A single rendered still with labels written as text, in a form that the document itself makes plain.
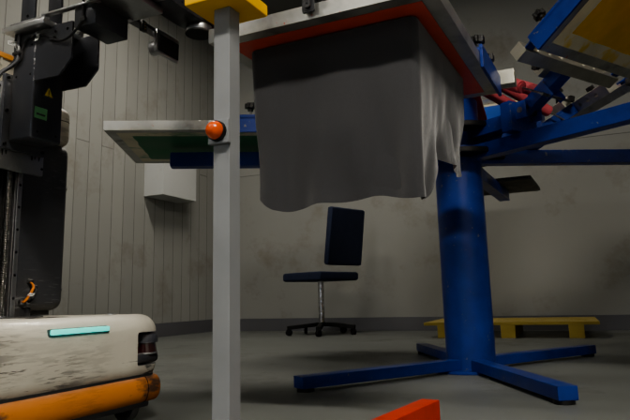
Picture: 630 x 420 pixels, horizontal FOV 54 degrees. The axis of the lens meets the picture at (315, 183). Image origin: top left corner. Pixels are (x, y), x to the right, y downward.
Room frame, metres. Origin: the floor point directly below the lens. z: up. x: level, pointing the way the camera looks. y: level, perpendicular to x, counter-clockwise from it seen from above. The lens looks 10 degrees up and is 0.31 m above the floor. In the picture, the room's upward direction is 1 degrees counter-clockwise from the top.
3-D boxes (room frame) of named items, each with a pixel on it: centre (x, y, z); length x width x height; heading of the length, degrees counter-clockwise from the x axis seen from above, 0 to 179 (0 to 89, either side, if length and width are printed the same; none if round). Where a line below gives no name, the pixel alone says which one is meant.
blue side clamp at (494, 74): (1.80, -0.53, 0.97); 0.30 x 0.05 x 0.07; 154
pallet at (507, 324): (4.83, -1.47, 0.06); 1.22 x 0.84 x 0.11; 66
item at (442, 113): (1.57, -0.33, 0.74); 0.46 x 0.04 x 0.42; 154
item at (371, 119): (1.44, -0.05, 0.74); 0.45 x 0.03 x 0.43; 64
